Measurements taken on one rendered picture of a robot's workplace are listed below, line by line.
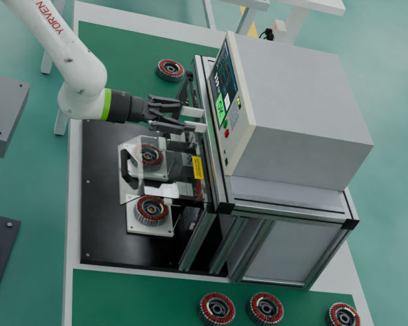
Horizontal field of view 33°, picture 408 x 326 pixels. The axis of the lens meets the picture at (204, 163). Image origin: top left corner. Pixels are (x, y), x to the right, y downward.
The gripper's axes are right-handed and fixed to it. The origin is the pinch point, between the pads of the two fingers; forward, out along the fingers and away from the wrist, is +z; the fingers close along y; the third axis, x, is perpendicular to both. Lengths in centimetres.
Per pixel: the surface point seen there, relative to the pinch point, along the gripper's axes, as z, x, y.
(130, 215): -9.7, -39.7, 5.3
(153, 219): -3.2, -36.2, 8.9
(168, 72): 10, -39, -74
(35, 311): -29, -118, -7
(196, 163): 3.3, -11.3, 6.7
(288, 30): 66, -27, -105
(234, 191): 11.5, -6.3, 20.7
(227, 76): 9.5, 7.8, -13.3
